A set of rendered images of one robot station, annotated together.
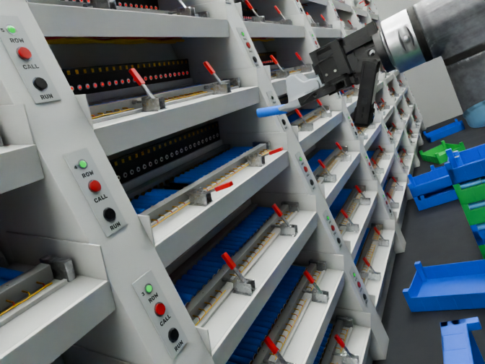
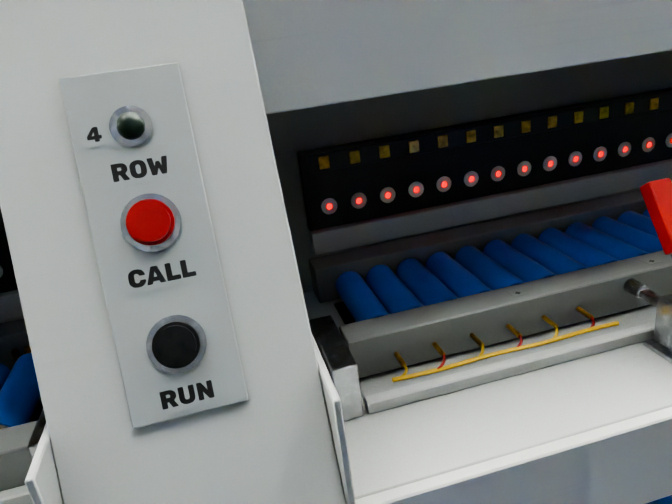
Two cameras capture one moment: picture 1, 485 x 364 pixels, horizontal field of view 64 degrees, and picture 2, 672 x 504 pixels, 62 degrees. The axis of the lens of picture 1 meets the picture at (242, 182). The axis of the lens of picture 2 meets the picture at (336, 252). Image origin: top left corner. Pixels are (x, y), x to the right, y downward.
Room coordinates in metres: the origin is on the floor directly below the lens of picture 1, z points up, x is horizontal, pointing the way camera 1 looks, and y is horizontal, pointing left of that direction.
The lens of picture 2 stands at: (1.05, -0.37, 0.80)
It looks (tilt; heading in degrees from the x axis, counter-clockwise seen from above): 0 degrees down; 48
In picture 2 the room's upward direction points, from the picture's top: 12 degrees counter-clockwise
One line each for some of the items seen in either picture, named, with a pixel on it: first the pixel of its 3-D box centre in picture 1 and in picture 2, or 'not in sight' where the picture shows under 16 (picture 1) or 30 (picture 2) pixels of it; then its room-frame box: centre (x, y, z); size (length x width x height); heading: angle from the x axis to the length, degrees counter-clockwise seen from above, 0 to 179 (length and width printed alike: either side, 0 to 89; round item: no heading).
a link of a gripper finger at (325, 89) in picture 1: (322, 91); not in sight; (0.70, -0.20, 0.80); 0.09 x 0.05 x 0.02; 64
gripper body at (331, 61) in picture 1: (351, 61); not in sight; (0.69, -0.26, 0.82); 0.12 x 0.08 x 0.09; 60
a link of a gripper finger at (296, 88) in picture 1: (295, 91); not in sight; (0.72, -0.16, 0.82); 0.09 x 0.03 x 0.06; 64
